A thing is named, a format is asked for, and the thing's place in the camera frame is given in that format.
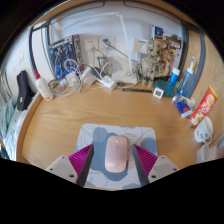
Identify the teal dish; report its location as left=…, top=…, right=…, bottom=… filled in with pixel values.
left=153, top=79, right=177, bottom=99

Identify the red chip can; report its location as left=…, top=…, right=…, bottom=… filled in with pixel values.
left=188, top=85, right=219, bottom=128

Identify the grey blue-patterned mouse pad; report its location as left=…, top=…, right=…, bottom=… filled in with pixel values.
left=73, top=123, right=159, bottom=191

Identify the white power strip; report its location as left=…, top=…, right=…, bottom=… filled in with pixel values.
left=97, top=74, right=118, bottom=91

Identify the white red-capped pump bottle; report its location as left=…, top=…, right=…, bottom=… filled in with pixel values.
left=33, top=69, right=54, bottom=102

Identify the teal blanket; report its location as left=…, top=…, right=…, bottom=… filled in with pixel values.
left=0, top=96, right=18, bottom=138

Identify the colourful printed box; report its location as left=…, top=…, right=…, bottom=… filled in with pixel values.
left=150, top=25, right=184, bottom=68

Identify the clear plastic cup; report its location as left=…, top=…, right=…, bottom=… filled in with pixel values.
left=196, top=142, right=211, bottom=164

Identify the white wall switch plate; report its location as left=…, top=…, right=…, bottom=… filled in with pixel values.
left=18, top=53, right=26, bottom=66

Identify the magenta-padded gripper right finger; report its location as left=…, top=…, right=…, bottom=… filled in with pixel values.
left=131, top=143, right=181, bottom=187

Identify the blue spray bottle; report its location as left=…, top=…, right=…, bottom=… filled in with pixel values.
left=176, top=56, right=198, bottom=98

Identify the small white cube clock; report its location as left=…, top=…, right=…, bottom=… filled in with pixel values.
left=152, top=87, right=165, bottom=100

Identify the pink computer mouse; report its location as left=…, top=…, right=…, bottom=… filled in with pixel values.
left=104, top=135, right=129, bottom=174

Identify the tan robot model figure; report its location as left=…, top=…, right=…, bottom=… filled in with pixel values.
left=139, top=39, right=169, bottom=88

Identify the white wall socket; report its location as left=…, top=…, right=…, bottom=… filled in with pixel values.
left=83, top=36, right=99, bottom=53

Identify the black pen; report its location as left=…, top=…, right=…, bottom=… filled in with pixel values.
left=121, top=87, right=153, bottom=94

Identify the robot model kit box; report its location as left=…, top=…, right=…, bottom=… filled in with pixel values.
left=48, top=34, right=83, bottom=81

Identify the grey metal cup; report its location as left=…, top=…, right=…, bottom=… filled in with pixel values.
left=98, top=56, right=113, bottom=76

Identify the white charger block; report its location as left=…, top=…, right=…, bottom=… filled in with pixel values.
left=65, top=72, right=79, bottom=88

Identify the white power adapter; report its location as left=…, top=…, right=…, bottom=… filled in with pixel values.
left=81, top=66, right=98, bottom=86

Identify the black bag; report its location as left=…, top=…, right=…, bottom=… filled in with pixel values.
left=16, top=70, right=37, bottom=112

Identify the white mug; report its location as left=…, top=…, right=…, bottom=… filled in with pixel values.
left=193, top=115, right=214, bottom=144

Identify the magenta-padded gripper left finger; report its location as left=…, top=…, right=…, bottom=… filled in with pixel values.
left=45, top=143, right=95, bottom=188

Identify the blue white plaid quilt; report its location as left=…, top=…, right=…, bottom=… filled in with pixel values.
left=3, top=109, right=29, bottom=161

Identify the blue snack packet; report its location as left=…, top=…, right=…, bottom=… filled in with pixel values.
left=172, top=94, right=196, bottom=119

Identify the white desk lamp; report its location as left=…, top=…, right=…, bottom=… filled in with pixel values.
left=59, top=11, right=139, bottom=85

